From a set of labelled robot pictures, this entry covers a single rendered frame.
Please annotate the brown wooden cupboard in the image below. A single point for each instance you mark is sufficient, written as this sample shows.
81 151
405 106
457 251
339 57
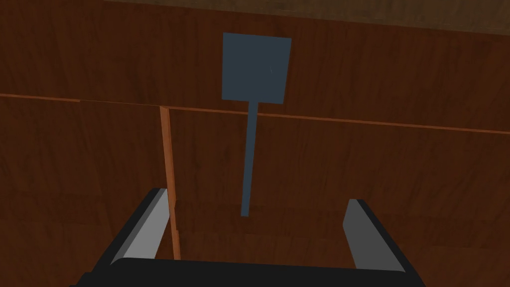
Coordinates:
99 52

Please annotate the brown wooden cupboard door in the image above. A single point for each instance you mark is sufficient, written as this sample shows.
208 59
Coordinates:
358 167
71 159

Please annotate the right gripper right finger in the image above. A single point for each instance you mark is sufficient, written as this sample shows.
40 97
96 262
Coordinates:
366 239

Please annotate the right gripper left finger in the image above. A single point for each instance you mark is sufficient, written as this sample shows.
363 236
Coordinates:
149 229

